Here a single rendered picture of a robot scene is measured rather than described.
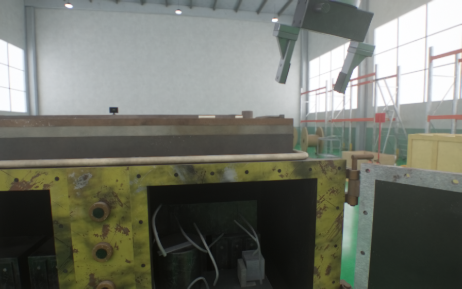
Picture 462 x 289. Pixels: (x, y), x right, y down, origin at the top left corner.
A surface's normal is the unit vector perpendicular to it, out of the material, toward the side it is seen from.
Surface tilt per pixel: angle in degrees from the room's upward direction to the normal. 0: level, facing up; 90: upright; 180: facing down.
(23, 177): 90
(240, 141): 90
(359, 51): 114
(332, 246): 90
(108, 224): 90
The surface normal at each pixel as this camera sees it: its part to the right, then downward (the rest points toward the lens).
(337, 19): 0.13, 0.47
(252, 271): 0.17, 0.08
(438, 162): -0.99, 0.02
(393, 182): -0.77, 0.06
